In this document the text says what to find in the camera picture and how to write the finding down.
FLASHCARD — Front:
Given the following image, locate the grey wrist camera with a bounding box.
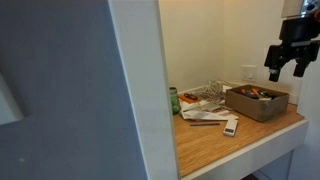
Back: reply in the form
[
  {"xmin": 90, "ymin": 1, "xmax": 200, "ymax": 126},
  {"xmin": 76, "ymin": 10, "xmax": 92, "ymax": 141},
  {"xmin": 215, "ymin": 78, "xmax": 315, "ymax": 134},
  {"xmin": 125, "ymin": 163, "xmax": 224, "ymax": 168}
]
[{"xmin": 301, "ymin": 0, "xmax": 320, "ymax": 15}]

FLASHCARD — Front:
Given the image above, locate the white power adapter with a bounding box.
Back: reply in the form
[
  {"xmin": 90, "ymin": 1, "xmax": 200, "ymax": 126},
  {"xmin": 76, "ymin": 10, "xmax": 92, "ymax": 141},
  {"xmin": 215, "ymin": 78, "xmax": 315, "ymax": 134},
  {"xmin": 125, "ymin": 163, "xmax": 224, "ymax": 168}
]
[{"xmin": 221, "ymin": 84, "xmax": 235, "ymax": 94}]

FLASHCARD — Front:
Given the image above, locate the white wall outlet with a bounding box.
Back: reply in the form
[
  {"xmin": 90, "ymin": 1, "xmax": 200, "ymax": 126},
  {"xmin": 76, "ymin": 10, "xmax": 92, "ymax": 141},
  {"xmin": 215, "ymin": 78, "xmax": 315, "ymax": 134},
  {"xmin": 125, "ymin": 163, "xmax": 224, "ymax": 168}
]
[{"xmin": 240, "ymin": 64, "xmax": 258, "ymax": 82}]

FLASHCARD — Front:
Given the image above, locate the orange handled tool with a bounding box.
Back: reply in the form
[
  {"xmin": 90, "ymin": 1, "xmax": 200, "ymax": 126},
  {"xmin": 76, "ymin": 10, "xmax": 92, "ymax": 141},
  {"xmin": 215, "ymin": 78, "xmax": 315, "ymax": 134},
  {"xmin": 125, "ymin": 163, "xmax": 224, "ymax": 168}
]
[{"xmin": 251, "ymin": 87, "xmax": 263, "ymax": 98}]

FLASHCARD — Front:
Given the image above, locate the white remote with screen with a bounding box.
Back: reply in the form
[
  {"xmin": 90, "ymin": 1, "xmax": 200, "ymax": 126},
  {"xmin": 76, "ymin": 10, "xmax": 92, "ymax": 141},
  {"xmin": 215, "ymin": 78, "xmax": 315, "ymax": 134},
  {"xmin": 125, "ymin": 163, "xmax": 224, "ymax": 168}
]
[{"xmin": 222, "ymin": 118, "xmax": 239, "ymax": 138}]

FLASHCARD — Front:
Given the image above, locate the white booklet stack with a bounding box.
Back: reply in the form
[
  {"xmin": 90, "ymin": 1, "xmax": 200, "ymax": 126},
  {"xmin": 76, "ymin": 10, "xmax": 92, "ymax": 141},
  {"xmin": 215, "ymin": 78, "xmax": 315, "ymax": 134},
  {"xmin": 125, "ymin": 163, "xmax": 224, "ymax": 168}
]
[{"xmin": 179, "ymin": 99, "xmax": 222, "ymax": 113}]

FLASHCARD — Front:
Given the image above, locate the orange case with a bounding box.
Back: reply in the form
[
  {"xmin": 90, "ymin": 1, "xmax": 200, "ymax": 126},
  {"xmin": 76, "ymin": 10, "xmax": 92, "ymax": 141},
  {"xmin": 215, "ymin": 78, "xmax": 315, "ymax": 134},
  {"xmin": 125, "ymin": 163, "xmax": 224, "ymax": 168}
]
[{"xmin": 178, "ymin": 93, "xmax": 202, "ymax": 105}]

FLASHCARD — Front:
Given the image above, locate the brown cardboard box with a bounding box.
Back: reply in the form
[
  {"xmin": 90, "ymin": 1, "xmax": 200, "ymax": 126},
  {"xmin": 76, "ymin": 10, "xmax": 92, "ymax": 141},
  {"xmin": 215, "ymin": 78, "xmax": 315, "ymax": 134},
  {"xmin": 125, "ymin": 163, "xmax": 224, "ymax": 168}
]
[{"xmin": 224, "ymin": 84, "xmax": 290, "ymax": 123}]

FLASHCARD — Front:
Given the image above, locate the green glass jar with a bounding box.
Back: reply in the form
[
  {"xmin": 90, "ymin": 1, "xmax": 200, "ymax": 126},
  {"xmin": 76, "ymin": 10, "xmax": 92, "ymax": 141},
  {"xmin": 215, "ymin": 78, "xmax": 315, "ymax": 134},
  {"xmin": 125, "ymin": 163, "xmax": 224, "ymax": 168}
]
[{"xmin": 168, "ymin": 86, "xmax": 182, "ymax": 116}]

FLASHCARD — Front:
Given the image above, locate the white printed paper sheet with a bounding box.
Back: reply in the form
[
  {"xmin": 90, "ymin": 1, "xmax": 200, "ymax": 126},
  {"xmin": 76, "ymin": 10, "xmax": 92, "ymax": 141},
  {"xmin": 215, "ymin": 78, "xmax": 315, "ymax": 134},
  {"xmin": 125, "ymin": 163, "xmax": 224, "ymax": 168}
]
[{"xmin": 181, "ymin": 109, "xmax": 240, "ymax": 122}]

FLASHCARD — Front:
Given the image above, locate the small black object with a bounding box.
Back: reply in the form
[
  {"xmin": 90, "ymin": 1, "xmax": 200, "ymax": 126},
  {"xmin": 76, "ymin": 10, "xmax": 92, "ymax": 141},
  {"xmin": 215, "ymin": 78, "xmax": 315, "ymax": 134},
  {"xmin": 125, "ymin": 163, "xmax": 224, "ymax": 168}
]
[{"xmin": 183, "ymin": 92, "xmax": 199, "ymax": 101}]

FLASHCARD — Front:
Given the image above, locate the white cable bundle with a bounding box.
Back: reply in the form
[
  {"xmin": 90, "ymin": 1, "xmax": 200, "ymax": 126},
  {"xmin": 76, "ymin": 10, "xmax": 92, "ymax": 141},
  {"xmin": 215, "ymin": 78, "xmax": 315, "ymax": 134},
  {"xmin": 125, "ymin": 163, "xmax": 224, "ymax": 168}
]
[{"xmin": 198, "ymin": 79, "xmax": 238, "ymax": 105}]

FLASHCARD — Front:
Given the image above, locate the grey blue door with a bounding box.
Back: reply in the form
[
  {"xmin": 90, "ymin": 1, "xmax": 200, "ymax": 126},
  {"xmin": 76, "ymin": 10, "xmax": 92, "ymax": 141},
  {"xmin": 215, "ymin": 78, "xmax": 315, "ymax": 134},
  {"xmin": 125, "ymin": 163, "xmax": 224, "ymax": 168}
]
[{"xmin": 0, "ymin": 0, "xmax": 148, "ymax": 180}]

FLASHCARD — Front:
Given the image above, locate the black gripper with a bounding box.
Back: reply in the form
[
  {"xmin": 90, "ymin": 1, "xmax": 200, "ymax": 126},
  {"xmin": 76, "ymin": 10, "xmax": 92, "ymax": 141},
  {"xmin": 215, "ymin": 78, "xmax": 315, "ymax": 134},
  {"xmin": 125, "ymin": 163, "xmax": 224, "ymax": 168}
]
[{"xmin": 263, "ymin": 15, "xmax": 320, "ymax": 83}]

